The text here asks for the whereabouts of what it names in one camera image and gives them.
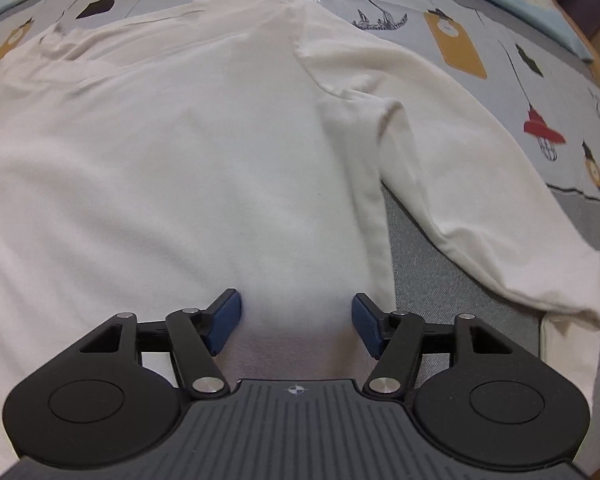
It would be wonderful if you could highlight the light blue blanket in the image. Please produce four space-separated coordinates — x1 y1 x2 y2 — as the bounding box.
390 0 597 63

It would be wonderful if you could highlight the printed grey bed sheet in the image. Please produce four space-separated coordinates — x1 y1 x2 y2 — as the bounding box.
0 0 600 391

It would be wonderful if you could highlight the white long-sleeved shirt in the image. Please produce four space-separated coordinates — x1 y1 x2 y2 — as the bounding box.
0 0 600 466

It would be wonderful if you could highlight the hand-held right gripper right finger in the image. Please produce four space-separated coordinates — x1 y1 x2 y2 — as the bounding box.
351 292 526 402

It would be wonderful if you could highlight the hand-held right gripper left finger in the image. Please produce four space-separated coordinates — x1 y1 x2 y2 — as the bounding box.
79 288 242 401

